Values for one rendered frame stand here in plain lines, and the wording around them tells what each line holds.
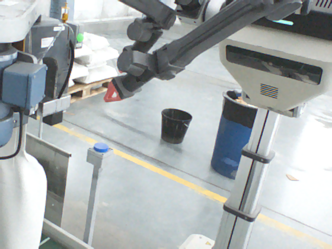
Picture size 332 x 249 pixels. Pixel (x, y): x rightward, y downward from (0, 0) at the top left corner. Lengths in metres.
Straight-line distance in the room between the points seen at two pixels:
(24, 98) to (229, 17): 0.50
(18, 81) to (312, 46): 0.85
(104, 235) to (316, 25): 1.75
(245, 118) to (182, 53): 2.26
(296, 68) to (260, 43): 0.13
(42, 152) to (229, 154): 1.89
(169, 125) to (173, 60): 2.72
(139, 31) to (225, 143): 2.26
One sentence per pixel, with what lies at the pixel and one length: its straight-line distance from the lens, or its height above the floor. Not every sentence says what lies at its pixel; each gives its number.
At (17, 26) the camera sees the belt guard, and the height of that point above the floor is 1.40.
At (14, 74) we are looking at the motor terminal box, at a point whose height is 1.29.
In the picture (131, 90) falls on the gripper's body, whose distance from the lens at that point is 1.19.
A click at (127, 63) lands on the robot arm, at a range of 1.09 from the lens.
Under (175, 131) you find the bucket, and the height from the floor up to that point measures 0.14.
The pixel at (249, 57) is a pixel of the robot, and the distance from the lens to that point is 1.38.
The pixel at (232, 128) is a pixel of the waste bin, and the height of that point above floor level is 0.43.
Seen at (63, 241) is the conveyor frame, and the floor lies 0.38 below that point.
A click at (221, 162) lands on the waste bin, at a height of 0.11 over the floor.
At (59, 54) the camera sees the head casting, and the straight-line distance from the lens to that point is 1.42.
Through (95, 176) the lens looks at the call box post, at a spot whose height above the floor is 0.72.
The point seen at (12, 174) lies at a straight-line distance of 1.51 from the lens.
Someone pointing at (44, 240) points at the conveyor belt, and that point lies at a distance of 1.89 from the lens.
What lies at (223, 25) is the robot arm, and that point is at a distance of 0.96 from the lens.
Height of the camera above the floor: 1.59
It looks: 20 degrees down
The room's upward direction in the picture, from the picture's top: 9 degrees clockwise
